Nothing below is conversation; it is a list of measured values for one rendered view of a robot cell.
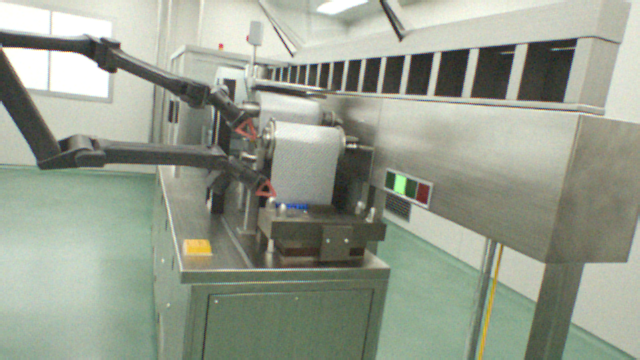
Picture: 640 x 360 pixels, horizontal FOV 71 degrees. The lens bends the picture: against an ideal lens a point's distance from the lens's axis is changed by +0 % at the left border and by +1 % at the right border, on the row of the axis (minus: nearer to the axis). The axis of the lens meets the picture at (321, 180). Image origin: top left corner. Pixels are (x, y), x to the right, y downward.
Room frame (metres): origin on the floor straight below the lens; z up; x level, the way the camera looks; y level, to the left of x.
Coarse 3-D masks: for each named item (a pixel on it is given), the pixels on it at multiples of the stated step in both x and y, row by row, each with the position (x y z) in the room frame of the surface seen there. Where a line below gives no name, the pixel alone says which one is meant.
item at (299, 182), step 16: (272, 160) 1.50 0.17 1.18; (288, 160) 1.52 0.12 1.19; (304, 160) 1.54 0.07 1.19; (272, 176) 1.50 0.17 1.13; (288, 176) 1.52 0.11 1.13; (304, 176) 1.54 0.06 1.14; (320, 176) 1.57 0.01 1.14; (288, 192) 1.52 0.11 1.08; (304, 192) 1.54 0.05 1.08; (320, 192) 1.57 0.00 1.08
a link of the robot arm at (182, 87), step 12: (120, 48) 1.57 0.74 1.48; (108, 60) 1.54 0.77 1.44; (120, 60) 1.53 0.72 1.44; (132, 60) 1.52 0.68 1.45; (108, 72) 1.56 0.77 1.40; (132, 72) 1.52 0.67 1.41; (144, 72) 1.50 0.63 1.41; (156, 72) 1.49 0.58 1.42; (168, 72) 1.52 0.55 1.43; (156, 84) 1.49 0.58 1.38; (168, 84) 1.47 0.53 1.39; (180, 84) 1.46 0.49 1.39; (192, 84) 1.44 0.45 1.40; (180, 96) 1.46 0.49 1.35; (192, 96) 1.45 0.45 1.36
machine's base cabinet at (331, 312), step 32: (160, 192) 2.72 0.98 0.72; (160, 224) 2.49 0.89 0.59; (160, 256) 2.30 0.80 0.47; (160, 288) 2.13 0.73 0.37; (192, 288) 1.16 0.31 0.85; (224, 288) 1.19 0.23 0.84; (256, 288) 1.23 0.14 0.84; (288, 288) 1.27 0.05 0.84; (320, 288) 1.31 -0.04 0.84; (352, 288) 1.35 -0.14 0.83; (384, 288) 1.40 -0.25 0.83; (160, 320) 1.98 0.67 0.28; (192, 320) 1.16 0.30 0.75; (224, 320) 1.20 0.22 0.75; (256, 320) 1.23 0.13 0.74; (288, 320) 1.27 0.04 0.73; (320, 320) 1.32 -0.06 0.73; (352, 320) 1.36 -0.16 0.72; (160, 352) 1.84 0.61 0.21; (192, 352) 1.16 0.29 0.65; (224, 352) 1.20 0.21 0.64; (256, 352) 1.24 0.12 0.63; (288, 352) 1.28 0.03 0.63; (320, 352) 1.32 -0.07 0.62; (352, 352) 1.37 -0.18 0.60
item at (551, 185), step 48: (336, 96) 1.89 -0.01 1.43; (384, 144) 1.48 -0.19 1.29; (432, 144) 1.24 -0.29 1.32; (480, 144) 1.07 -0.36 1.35; (528, 144) 0.94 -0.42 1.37; (576, 144) 0.86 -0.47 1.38; (624, 144) 0.91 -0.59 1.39; (432, 192) 1.21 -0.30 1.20; (480, 192) 1.04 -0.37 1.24; (528, 192) 0.92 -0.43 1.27; (576, 192) 0.87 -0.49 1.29; (624, 192) 0.92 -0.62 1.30; (528, 240) 0.90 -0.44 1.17; (576, 240) 0.88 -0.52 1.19; (624, 240) 0.94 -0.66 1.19
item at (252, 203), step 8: (256, 152) 1.56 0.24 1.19; (264, 152) 1.56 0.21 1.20; (248, 160) 1.55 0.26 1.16; (256, 160) 1.55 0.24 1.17; (256, 168) 1.55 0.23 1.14; (248, 192) 1.57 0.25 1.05; (248, 200) 1.56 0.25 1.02; (256, 200) 1.56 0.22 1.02; (248, 208) 1.55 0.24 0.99; (256, 208) 1.56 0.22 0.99; (248, 216) 1.55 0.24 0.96; (256, 216) 1.56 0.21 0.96; (248, 224) 1.55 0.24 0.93; (256, 224) 1.56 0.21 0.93; (240, 232) 1.54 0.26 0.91; (248, 232) 1.55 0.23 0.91
